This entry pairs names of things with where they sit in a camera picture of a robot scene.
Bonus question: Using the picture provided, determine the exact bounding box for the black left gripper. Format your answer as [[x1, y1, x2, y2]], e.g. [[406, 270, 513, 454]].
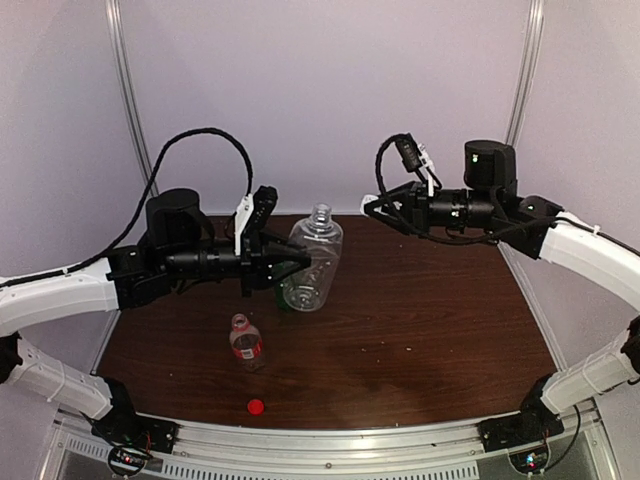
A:
[[163, 226, 311, 297]]

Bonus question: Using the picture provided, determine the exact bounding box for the clear bottle white cap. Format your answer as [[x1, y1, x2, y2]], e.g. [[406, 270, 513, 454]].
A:
[[283, 203, 344, 312]]

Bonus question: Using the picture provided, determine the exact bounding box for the green plastic bottle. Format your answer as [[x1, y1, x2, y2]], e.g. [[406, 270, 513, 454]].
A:
[[274, 261, 295, 312]]

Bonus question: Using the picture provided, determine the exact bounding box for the clear bottle red label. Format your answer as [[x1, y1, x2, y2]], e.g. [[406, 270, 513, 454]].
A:
[[229, 314, 265, 372]]

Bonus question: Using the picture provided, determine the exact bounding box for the left black sleeved cable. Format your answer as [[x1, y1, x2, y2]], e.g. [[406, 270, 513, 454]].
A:
[[0, 127, 255, 289]]

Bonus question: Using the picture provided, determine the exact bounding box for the circuit board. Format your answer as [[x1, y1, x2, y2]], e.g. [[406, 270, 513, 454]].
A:
[[509, 446, 550, 475], [107, 446, 152, 476]]

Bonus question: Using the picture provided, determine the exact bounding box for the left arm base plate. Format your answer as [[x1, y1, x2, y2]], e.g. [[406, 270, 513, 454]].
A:
[[87, 414, 178, 454]]

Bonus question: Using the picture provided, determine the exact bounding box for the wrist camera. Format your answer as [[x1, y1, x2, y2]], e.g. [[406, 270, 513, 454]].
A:
[[234, 185, 278, 256], [394, 133, 443, 196]]

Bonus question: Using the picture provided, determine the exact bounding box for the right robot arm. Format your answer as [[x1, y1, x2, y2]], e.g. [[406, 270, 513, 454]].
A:
[[362, 133, 639, 442]]

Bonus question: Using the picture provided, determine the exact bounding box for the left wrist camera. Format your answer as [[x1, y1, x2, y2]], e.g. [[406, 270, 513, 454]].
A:
[[234, 185, 278, 256]]

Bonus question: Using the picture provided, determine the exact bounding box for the aluminium post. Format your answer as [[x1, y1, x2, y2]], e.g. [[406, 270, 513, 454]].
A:
[[506, 0, 545, 147], [105, 0, 153, 183]]

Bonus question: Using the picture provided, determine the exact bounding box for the red bottle cap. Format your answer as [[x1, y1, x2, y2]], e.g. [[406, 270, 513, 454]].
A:
[[247, 399, 265, 416]]

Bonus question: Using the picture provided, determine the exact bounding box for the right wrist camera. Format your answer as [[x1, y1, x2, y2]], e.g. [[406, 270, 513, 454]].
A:
[[394, 133, 443, 196]]

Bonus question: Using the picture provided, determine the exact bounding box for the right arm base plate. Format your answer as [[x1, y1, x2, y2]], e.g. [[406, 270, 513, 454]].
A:
[[478, 412, 564, 452]]

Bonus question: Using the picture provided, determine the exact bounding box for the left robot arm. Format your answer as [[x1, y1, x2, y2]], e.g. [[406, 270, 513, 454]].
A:
[[1, 187, 311, 444]]

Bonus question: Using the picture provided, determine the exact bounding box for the left rear aluminium post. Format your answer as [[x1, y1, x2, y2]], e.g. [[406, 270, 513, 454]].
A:
[[105, 0, 153, 183]]

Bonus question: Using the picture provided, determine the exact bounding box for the right circuit board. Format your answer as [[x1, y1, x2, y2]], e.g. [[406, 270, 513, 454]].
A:
[[509, 446, 550, 475]]

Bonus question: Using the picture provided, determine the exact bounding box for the front aluminium frame rail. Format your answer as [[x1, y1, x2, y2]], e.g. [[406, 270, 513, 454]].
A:
[[49, 394, 606, 480]]

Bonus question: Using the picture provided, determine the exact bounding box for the right rear aluminium post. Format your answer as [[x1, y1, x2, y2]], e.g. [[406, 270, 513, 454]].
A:
[[506, 0, 545, 147]]

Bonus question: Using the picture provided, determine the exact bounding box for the white flip bottle cap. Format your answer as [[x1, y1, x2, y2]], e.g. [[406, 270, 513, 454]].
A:
[[360, 194, 391, 215]]

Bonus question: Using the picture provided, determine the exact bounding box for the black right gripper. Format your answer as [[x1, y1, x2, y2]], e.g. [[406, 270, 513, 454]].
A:
[[364, 178, 499, 238]]

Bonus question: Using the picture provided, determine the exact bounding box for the left circuit board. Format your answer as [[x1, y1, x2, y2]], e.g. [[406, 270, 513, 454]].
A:
[[107, 446, 152, 476]]

